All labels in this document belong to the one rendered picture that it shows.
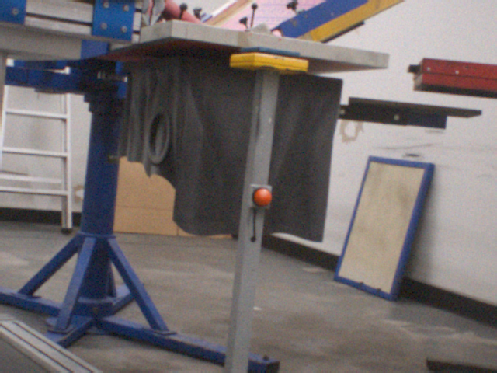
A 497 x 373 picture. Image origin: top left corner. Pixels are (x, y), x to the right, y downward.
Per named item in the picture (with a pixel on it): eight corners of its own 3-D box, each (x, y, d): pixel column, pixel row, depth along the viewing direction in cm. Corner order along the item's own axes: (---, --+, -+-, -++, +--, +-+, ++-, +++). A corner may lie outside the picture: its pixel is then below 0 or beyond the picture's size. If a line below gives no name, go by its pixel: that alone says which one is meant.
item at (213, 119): (328, 245, 256) (346, 78, 253) (165, 235, 237) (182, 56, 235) (322, 243, 258) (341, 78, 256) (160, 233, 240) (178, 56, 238)
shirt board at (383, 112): (466, 134, 376) (468, 113, 375) (480, 134, 336) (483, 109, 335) (123, 99, 388) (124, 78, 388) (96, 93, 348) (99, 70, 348)
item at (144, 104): (198, 193, 242) (212, 61, 240) (165, 190, 238) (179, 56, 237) (140, 178, 284) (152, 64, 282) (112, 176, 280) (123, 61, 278)
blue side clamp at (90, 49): (123, 56, 269) (126, 30, 269) (106, 54, 267) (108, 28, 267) (93, 61, 297) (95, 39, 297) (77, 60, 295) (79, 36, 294)
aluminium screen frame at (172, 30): (388, 68, 248) (390, 54, 248) (170, 36, 224) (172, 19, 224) (257, 80, 320) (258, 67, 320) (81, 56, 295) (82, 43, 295)
